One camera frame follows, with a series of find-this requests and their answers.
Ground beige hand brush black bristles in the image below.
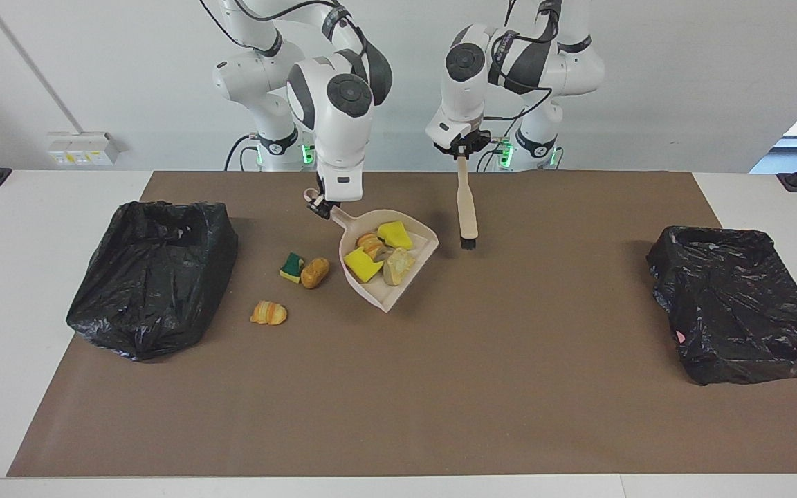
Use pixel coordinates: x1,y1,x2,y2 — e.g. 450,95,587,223
456,156,479,250

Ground orange striped croissant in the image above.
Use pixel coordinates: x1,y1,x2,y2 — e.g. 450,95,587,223
250,299,288,326
356,232,387,261

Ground yellow notched sponge piece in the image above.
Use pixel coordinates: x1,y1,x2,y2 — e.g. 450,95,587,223
343,247,385,284

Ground pale beige bread chunk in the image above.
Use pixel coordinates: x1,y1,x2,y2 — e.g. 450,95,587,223
382,247,417,287

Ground beige plastic dustpan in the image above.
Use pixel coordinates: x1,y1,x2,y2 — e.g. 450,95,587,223
329,206,439,313

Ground black bag-lined bin pink spot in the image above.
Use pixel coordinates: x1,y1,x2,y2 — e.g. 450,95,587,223
645,225,797,387

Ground green and yellow sponge piece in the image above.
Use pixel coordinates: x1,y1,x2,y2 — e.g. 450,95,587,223
279,252,306,284

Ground brown oval bread roll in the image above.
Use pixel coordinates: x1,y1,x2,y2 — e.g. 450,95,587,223
300,257,331,290

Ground brown table mat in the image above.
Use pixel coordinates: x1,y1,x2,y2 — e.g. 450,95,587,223
8,171,797,478

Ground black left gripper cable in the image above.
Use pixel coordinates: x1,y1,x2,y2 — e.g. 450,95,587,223
480,0,557,124

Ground black right base cable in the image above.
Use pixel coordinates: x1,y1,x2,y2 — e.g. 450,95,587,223
223,133,262,172

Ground white wall socket box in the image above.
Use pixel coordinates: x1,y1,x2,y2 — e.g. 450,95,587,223
46,131,122,167

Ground white wall conduit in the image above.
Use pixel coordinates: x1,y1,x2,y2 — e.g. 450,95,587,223
0,0,88,136

